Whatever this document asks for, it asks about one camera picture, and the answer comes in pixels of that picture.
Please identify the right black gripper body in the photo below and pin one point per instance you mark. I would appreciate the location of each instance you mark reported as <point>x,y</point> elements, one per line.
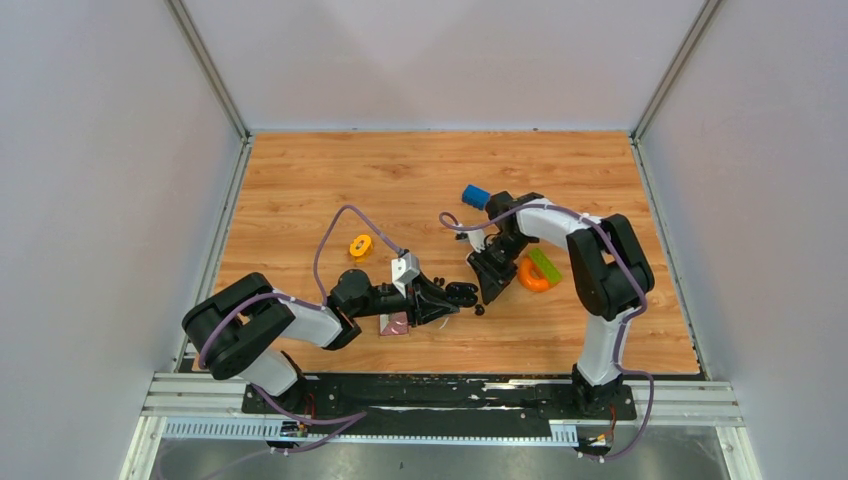
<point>508,247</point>

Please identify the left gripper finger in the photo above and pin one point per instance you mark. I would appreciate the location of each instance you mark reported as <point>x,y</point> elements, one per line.
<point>422,315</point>
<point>427,293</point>

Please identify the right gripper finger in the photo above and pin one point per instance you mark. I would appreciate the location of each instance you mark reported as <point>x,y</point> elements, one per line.
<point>491,271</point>
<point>505,270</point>

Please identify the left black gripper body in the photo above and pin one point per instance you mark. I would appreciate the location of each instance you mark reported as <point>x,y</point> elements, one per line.
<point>388,299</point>

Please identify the black earbud case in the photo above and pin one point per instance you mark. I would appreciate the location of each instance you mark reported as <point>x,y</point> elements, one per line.
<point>461,294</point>

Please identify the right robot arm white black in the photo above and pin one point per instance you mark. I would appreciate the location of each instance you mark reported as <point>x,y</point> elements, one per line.
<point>609,268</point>

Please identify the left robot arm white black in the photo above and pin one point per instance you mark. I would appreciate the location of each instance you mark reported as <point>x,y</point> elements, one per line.
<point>234,330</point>

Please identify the red playing card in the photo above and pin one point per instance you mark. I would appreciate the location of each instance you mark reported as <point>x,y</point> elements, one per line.
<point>393,326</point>

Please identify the green toy brick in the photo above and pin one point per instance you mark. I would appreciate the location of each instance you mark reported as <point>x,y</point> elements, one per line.
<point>545,266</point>

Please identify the yellow traffic light toy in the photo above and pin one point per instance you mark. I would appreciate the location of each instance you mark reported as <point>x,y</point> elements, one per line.
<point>361,247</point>

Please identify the blue toy brick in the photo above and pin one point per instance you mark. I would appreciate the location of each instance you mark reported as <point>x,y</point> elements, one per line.
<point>475,197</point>

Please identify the orange ring toy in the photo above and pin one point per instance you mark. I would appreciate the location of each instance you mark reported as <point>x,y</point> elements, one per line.
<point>531,278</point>

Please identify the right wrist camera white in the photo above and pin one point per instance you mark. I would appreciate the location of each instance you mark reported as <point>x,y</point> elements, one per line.
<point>476,239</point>

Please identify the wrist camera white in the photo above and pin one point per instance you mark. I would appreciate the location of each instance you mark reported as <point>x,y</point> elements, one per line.
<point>476,239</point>
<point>404,270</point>

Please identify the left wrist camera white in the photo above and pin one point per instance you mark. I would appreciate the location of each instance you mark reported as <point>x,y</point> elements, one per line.
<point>404,270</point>

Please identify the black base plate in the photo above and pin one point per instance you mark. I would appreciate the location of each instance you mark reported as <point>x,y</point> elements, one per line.
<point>453,405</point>

